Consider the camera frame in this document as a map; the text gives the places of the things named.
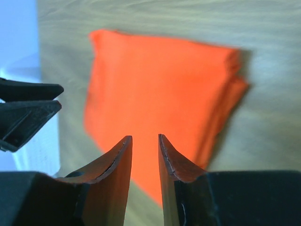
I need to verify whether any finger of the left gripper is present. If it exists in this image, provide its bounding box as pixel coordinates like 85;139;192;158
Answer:
0;78;64;102
0;100;62;153

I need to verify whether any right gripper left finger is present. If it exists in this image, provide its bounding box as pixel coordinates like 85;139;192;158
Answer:
58;136;133;226

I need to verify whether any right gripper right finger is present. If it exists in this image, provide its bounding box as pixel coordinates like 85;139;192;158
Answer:
158;134;219;226

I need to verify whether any orange t shirt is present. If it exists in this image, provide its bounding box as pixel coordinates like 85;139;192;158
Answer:
84;30;248;204

